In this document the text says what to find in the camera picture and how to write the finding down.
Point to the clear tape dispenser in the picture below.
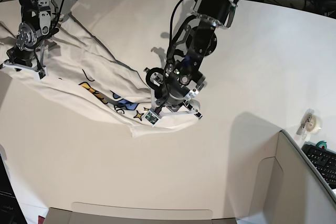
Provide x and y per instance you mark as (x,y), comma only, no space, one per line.
(310,125)

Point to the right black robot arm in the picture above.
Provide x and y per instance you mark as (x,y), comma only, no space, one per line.
(39,23)

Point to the black monitor corner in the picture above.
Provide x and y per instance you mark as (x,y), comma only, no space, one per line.
(10,209)

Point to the green tape roll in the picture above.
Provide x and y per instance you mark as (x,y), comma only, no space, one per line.
(322,145)

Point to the beige partition box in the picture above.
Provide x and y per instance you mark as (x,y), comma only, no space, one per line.
(288,189)

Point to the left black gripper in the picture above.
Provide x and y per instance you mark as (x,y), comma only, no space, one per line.
(172,88)

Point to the black computer keyboard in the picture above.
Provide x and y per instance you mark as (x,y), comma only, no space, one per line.
(323,161)

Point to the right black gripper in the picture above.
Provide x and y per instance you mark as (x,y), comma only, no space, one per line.
(22,57)

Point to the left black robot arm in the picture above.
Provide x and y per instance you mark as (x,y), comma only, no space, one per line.
(196,39)

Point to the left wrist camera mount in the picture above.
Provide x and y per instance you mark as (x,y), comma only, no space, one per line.
(185,108)

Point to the white printed t-shirt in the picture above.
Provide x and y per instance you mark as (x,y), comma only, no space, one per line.
(83,76)

